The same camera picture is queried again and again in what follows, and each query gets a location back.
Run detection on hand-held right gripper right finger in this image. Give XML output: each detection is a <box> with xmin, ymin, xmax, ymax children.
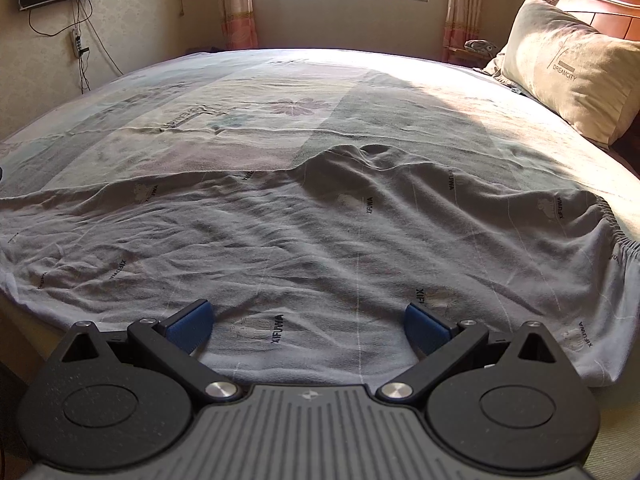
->
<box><xmin>375</xmin><ymin>301</ymin><xmax>568</xmax><ymax>405</ymax></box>

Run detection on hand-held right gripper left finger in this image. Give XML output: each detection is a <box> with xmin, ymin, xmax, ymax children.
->
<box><xmin>59</xmin><ymin>299</ymin><xmax>242</xmax><ymax>406</ymax></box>

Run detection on grey printed pants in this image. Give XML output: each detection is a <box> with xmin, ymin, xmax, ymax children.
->
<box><xmin>0</xmin><ymin>144</ymin><xmax>640</xmax><ymax>388</ymax></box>

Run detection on bed with patchwork sheet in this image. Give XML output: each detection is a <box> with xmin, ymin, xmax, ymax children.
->
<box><xmin>0</xmin><ymin>47</ymin><xmax>640</xmax><ymax>480</ymax></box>

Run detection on pale floral pillow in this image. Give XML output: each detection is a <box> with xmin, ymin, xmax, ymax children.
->
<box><xmin>481</xmin><ymin>50</ymin><xmax>526</xmax><ymax>96</ymax></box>

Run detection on wooden bedside shelf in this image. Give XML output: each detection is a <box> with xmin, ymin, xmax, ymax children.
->
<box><xmin>442</xmin><ymin>42</ymin><xmax>501</xmax><ymax>68</ymax></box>

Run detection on beige printed pillow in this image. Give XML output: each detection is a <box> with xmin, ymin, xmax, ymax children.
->
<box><xmin>500</xmin><ymin>0</ymin><xmax>640</xmax><ymax>147</ymax></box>

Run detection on wooden headboard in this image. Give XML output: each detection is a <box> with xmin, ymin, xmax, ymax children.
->
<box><xmin>544</xmin><ymin>0</ymin><xmax>640</xmax><ymax>43</ymax></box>

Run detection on white power strip with cables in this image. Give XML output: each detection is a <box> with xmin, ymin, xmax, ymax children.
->
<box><xmin>27</xmin><ymin>0</ymin><xmax>123</xmax><ymax>95</ymax></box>

